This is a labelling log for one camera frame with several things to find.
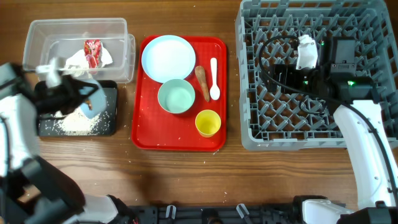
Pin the black plastic tray bin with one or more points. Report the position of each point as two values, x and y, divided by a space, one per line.
105 124

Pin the clear plastic bin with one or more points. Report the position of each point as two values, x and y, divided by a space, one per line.
64 38

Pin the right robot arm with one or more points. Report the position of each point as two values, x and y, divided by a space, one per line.
329 73

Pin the brown food scrap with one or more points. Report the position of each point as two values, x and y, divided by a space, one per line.
88 103

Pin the red snack wrapper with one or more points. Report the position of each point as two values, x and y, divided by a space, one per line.
92 50

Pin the brown food stick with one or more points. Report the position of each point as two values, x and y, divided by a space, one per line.
201 77

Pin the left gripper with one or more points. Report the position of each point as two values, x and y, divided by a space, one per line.
75 84

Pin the mint green bowl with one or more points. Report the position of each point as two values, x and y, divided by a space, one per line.
176 96

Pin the light blue plate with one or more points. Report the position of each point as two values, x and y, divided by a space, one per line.
168 57

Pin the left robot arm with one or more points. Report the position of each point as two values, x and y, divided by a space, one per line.
33 190

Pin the grey dishwasher rack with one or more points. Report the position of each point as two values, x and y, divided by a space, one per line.
273 121

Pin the light blue bowl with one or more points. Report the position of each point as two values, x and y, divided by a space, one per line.
97 101

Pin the yellow plastic cup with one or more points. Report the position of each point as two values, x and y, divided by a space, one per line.
208 123

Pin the spilled white rice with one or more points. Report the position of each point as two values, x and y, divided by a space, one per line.
77 124

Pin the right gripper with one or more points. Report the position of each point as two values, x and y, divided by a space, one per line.
287 70

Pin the red serving tray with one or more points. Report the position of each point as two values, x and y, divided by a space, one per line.
154 128

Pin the white plastic spoon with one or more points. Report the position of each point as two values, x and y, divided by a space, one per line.
214 90

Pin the white napkin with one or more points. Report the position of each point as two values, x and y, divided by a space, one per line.
79 63

